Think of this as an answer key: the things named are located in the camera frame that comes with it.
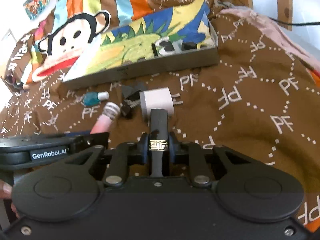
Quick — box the black gold lipstick tube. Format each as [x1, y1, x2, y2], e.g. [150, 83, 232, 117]
[149, 109, 168, 177]

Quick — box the person's left hand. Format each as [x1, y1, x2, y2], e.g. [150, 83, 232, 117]
[0, 180, 20, 218]

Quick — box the grey metal tray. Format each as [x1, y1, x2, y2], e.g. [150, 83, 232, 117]
[62, 4, 220, 90]

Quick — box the pink bed sheet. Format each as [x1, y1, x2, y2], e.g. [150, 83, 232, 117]
[220, 7, 319, 72]

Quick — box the black binder clip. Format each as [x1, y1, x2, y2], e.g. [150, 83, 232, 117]
[120, 82, 147, 119]

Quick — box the striped monkey face pillow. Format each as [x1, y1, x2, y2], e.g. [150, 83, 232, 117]
[4, 0, 152, 89]

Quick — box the brown PF patterned duvet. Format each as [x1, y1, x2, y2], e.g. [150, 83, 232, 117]
[1, 0, 319, 230]

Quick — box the black power cable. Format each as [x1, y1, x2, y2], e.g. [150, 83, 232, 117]
[268, 16, 320, 27]

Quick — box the dinosaur painting paper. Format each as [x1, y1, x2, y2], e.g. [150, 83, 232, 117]
[64, 0, 217, 81]

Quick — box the white USB charger plug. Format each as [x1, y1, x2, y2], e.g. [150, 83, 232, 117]
[139, 87, 174, 120]

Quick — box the pink cosmetic tube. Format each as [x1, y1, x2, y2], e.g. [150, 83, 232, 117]
[90, 102, 120, 134]

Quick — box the teal nail polish bottle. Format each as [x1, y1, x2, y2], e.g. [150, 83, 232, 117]
[82, 92, 110, 106]

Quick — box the anime drawing lower left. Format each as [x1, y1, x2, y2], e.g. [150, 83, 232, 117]
[23, 0, 50, 21]

